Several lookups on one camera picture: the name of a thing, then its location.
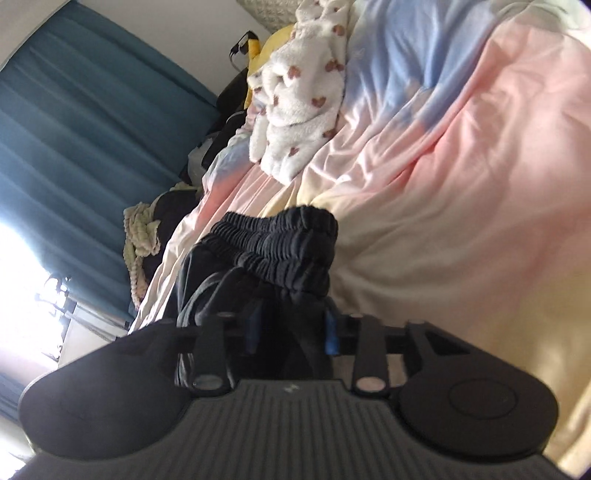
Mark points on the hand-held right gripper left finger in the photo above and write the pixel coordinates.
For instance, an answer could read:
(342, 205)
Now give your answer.
(250, 333)

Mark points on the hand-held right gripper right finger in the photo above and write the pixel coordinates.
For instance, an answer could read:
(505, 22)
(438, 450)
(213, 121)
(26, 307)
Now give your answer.
(330, 332)

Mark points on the black elastic-waist pants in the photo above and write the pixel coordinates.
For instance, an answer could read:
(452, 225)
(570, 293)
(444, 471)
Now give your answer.
(258, 258)

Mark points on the pile of dark clothes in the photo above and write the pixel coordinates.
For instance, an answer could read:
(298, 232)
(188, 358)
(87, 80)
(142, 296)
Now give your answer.
(231, 115)

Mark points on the cream knitted blanket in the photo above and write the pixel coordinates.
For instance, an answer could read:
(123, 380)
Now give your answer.
(138, 240)

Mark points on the pastel tie-dye bed sheet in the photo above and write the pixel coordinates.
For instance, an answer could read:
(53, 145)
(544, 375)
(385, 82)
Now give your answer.
(438, 175)

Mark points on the white fleece heart-print garment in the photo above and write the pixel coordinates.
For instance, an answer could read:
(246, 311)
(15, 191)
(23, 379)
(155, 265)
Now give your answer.
(300, 97)

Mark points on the teal curtain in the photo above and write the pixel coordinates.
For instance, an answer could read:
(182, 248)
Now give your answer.
(87, 138)

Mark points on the yellow plush toy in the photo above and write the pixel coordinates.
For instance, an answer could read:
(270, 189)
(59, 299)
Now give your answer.
(265, 48)

